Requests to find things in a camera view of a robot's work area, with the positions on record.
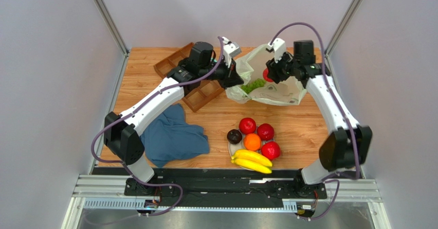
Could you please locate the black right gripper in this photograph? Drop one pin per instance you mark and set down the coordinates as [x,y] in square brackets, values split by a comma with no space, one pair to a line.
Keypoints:
[275,71]

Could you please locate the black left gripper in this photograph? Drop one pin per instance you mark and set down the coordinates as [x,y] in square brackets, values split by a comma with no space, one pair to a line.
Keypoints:
[231,78]

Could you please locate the small red fake fruit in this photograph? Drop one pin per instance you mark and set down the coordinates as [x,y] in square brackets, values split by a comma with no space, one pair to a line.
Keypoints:
[265,76]

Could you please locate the light green plastic bag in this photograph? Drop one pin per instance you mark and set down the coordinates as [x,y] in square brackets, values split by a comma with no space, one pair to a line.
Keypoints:
[251,67]

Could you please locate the red fake pomegranate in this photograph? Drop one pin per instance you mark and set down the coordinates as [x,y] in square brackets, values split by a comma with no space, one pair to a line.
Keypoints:
[247,126]

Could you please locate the dark purple fake fruit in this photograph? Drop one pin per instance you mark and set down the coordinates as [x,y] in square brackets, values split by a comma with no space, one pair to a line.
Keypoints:
[234,136]

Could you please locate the red fake tomato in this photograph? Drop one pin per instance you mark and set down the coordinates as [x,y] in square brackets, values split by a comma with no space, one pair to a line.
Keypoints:
[265,132]

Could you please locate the orange fake orange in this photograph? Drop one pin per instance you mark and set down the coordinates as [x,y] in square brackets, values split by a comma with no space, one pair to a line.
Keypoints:
[252,142]

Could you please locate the red fake apple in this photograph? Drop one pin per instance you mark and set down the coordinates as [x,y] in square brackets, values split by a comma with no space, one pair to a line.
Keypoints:
[271,150]

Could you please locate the yellow fake banana bunch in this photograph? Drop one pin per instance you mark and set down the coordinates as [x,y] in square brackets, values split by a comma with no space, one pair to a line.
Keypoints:
[252,160]

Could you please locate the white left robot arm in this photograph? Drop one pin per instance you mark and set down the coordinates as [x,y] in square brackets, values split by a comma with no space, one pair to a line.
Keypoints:
[121,133]

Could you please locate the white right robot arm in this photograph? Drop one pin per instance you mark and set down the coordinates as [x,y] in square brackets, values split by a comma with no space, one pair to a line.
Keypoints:
[347,144]

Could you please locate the green fake grapes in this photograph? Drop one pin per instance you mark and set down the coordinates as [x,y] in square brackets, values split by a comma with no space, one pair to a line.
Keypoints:
[258,83]

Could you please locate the beige and blue plate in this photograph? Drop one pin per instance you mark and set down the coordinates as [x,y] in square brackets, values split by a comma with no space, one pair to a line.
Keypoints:
[233,148]

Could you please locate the blue crumpled cloth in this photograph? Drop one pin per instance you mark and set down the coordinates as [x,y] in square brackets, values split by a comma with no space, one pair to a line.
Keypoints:
[169,137]

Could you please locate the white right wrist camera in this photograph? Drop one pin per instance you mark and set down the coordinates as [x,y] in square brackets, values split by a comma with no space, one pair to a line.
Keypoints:
[278,48]

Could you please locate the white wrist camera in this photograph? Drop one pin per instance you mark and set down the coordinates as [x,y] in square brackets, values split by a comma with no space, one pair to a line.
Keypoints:
[278,48]
[230,51]

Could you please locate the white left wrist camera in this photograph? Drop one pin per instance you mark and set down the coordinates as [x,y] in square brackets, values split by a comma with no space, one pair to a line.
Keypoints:
[230,51]

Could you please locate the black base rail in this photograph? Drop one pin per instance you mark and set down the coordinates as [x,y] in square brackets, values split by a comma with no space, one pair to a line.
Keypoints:
[223,188]

